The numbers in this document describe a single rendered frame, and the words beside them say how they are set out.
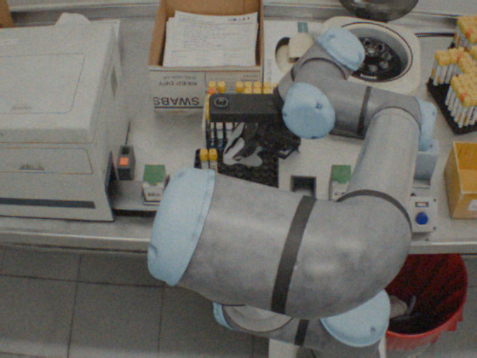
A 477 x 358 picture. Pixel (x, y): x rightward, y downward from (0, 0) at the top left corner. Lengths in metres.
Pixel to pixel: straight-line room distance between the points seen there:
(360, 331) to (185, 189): 0.45
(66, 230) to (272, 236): 0.86
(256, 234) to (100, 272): 1.79
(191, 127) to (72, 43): 0.37
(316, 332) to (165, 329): 1.26
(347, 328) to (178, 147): 0.67
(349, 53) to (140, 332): 1.43
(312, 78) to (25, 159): 0.57
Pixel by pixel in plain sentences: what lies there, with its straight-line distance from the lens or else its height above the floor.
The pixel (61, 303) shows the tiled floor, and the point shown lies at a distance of 2.35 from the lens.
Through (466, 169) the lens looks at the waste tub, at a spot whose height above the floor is 0.88.
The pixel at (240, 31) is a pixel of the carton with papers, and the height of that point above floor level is 0.94.
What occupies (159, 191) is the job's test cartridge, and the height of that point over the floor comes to 0.96.
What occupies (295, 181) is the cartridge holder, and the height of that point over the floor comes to 0.90.
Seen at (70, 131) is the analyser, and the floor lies 1.16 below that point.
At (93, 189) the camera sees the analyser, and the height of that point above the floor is 0.99.
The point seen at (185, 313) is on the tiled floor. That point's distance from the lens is 2.27.
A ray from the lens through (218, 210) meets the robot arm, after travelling 0.63.
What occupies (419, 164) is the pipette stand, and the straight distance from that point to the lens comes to 1.45.
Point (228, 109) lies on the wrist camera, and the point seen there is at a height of 1.19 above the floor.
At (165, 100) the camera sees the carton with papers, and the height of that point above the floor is 0.91.
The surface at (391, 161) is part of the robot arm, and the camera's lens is 0.79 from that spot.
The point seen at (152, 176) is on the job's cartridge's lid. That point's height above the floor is 0.98.
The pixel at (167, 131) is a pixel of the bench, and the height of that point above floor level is 0.87.
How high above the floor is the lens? 2.05
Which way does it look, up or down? 54 degrees down
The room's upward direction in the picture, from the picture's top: 1 degrees counter-clockwise
